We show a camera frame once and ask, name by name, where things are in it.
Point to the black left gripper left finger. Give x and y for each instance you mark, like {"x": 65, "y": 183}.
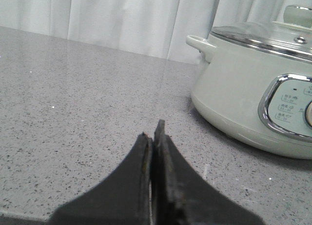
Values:
{"x": 121, "y": 199}

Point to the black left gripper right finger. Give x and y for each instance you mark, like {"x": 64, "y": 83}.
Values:
{"x": 181, "y": 197}

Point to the glass pot lid steel rim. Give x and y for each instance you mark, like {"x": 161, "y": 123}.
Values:
{"x": 292, "y": 37}

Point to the pale green electric cooking pot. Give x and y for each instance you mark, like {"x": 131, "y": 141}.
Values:
{"x": 260, "y": 98}

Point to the white curtain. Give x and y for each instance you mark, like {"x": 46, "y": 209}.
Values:
{"x": 155, "y": 28}

